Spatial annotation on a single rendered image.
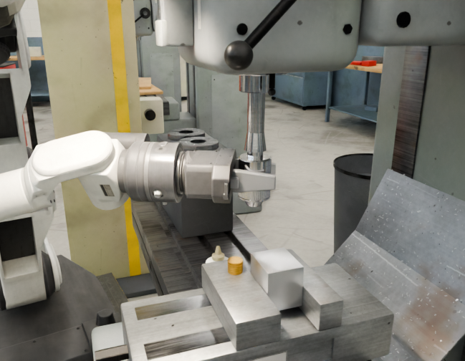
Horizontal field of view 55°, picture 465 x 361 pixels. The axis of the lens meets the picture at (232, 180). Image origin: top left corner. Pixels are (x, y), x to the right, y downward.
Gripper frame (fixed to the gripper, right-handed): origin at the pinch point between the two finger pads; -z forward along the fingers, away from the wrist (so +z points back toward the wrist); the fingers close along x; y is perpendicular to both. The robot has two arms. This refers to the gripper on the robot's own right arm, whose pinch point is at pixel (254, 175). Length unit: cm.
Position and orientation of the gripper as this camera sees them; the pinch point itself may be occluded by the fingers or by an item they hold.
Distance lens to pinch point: 65.0
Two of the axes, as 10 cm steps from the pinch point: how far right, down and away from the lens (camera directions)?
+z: -10.0, -0.3, 0.8
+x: 0.9, -3.2, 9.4
